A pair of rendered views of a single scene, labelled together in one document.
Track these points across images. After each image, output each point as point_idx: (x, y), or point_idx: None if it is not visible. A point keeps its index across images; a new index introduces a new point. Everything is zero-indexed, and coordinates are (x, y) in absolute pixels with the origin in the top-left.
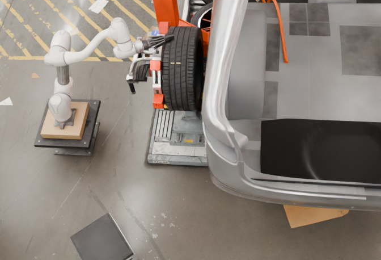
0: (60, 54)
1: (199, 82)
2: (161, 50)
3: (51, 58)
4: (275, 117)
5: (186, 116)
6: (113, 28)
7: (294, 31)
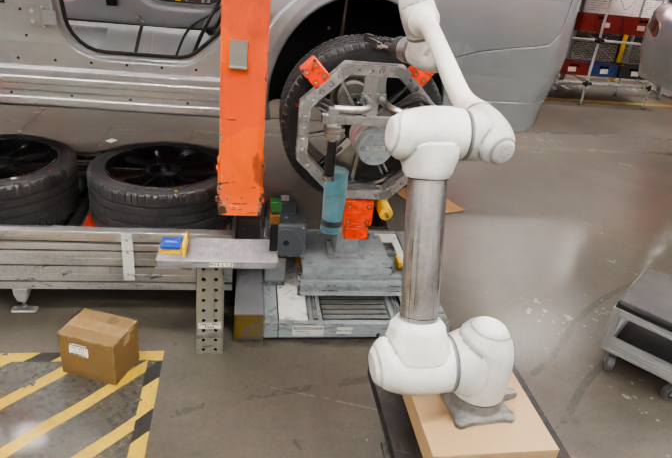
0: (487, 105)
1: (340, 162)
2: (387, 63)
3: (507, 121)
4: None
5: (356, 252)
6: None
7: None
